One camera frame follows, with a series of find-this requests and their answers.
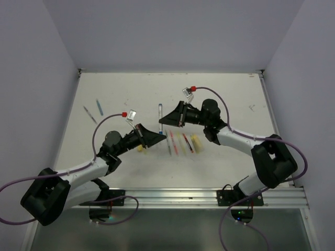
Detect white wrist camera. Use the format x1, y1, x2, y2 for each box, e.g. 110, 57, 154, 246
121, 109, 137, 128
182, 86, 197, 104

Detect yellow marker with blue cap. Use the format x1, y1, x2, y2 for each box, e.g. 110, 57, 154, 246
193, 134, 204, 153

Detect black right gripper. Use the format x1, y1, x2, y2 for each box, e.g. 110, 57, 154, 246
160, 99, 210, 126

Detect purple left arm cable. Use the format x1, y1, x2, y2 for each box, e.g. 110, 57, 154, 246
0, 112, 139, 226

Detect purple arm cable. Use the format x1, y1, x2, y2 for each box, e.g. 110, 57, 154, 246
0, 112, 139, 226
195, 86, 308, 251

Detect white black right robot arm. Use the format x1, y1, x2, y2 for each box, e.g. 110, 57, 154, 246
159, 99, 297, 205

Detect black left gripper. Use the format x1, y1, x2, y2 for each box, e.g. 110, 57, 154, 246
115, 123, 166, 156

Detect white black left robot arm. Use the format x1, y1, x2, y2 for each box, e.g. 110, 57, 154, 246
20, 124, 166, 226

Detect light blue pen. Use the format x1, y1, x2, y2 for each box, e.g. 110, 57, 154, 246
96, 99, 104, 116

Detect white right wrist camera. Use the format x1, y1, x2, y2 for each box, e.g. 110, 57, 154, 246
182, 86, 197, 104

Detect blue capped pen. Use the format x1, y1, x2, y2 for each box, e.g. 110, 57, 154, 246
158, 103, 163, 134

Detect pink highlighter pen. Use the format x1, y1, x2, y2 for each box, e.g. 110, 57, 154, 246
169, 130, 179, 156

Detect thin yellow highlighter pen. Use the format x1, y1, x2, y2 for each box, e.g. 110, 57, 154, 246
191, 134, 198, 153

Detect grey purple pen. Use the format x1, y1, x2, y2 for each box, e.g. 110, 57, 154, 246
83, 106, 98, 125

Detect green highlighter pen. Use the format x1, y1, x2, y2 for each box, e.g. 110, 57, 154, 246
165, 130, 172, 156

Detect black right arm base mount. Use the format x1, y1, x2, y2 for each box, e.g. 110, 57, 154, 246
216, 184, 264, 224

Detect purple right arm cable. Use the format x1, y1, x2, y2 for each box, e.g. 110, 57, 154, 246
195, 86, 308, 251

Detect dark red pen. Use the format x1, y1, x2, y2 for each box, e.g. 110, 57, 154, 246
182, 133, 194, 153

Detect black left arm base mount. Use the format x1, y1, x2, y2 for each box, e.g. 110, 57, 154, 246
80, 189, 126, 223

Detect aluminium table edge rail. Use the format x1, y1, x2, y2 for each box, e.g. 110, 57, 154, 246
73, 186, 309, 210

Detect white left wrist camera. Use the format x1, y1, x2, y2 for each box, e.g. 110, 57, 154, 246
121, 109, 137, 128

